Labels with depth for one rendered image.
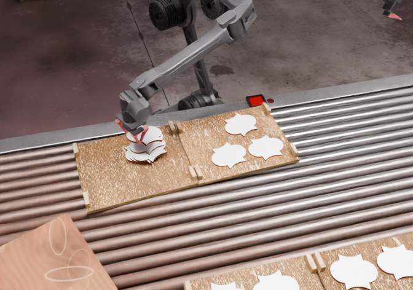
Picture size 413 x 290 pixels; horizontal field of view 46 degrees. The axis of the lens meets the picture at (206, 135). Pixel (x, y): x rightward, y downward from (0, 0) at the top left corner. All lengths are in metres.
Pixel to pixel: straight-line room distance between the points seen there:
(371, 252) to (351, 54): 2.82
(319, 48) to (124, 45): 1.68
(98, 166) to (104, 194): 0.15
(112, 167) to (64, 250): 0.46
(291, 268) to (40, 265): 0.76
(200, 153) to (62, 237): 0.64
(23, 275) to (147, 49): 2.98
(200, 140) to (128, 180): 0.34
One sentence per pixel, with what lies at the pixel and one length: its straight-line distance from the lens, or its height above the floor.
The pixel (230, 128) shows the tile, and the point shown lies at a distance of 2.00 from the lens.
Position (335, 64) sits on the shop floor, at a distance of 4.17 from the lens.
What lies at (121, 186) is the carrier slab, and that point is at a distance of 1.82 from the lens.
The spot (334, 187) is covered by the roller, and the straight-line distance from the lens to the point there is 1.88.
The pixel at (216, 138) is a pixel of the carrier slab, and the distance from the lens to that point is 1.97.
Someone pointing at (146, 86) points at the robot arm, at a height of 1.28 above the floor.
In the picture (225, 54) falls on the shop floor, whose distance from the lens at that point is 4.15.
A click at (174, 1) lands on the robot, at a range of 2.88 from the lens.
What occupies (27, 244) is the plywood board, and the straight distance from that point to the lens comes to 1.60.
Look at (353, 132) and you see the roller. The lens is 2.11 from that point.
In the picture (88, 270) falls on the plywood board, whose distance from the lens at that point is 1.50.
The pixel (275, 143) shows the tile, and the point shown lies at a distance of 1.95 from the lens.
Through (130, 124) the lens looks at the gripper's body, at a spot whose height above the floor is 1.15.
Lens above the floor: 2.28
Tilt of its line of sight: 43 degrees down
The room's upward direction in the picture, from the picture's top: straight up
